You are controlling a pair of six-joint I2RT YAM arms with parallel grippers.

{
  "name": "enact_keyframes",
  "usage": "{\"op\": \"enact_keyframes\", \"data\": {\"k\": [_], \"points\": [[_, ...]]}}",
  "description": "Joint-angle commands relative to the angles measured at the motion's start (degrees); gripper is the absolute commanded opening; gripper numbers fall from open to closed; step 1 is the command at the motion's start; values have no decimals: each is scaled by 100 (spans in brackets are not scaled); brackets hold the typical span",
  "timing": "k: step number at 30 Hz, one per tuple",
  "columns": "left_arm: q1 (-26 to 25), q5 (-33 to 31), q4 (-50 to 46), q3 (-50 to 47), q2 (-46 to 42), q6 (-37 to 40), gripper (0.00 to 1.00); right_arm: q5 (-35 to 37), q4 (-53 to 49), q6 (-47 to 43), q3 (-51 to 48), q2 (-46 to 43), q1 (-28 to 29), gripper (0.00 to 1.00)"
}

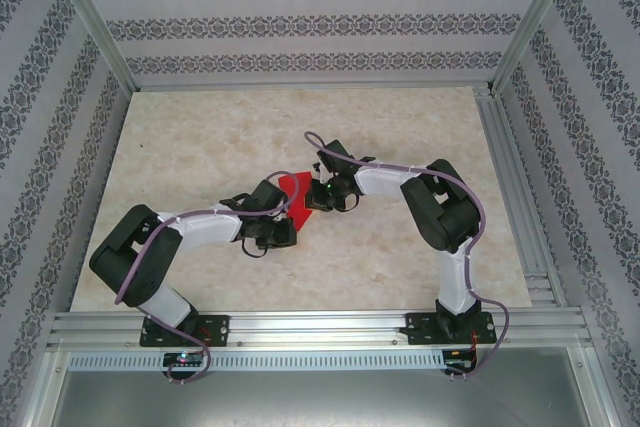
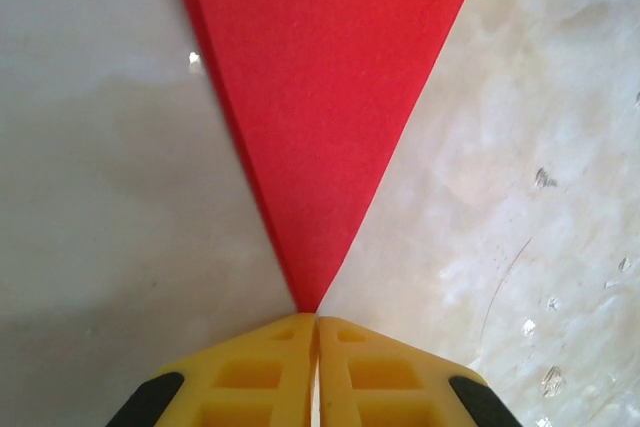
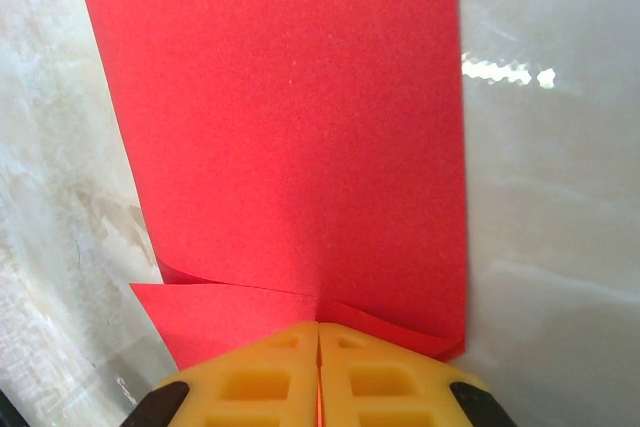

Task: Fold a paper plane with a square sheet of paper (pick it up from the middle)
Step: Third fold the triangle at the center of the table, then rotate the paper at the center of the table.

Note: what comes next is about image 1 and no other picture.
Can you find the red cloth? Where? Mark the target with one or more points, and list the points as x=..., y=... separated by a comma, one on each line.
x=301, y=217

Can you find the short aluminium frame bar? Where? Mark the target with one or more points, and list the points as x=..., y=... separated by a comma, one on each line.
x=45, y=392
x=597, y=392

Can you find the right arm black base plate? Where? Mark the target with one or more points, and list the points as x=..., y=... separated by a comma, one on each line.
x=422, y=329

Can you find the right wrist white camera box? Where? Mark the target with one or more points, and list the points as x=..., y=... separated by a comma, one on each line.
x=319, y=174

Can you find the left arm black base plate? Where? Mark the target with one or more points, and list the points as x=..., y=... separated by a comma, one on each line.
x=220, y=329

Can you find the aluminium frame post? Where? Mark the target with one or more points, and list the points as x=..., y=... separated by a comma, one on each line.
x=93, y=17
x=537, y=17

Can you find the aluminium side rail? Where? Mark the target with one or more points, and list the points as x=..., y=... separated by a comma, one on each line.
x=502, y=147

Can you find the thin aluminium frame bar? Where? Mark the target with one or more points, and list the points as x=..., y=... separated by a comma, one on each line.
x=310, y=85

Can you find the long aluminium mounting rail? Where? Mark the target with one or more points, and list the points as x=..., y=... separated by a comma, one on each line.
x=320, y=322

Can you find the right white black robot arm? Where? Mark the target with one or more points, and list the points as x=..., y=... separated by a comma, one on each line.
x=445, y=227

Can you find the grey sheet metal shelf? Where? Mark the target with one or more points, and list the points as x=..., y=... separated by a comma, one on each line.
x=320, y=402

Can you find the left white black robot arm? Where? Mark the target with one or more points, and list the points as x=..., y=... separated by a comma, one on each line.
x=130, y=267

